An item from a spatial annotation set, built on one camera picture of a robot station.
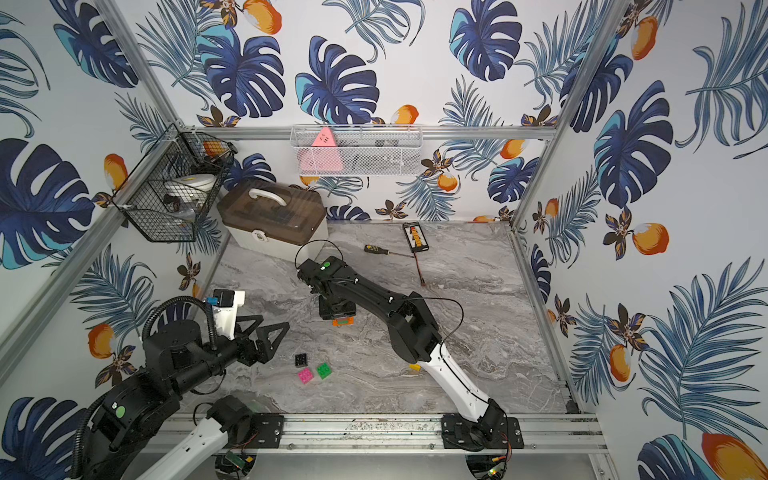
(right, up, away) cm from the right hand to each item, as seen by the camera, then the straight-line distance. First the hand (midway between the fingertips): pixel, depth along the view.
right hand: (338, 314), depth 91 cm
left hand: (-9, +5, -29) cm, 30 cm away
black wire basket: (-46, +29, -9) cm, 55 cm away
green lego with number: (-3, -14, -7) cm, 16 cm away
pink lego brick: (-7, -15, -8) cm, 19 cm away
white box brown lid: (-20, +30, +5) cm, 36 cm away
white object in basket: (-37, +36, -11) cm, 53 cm away
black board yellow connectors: (+26, +25, +23) cm, 43 cm away
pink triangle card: (-5, +48, -1) cm, 48 cm away
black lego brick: (-10, -12, -5) cm, 16 cm away
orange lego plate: (+3, -2, +2) cm, 4 cm away
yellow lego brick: (+23, -13, -7) cm, 27 cm away
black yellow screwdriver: (+12, +20, +19) cm, 30 cm away
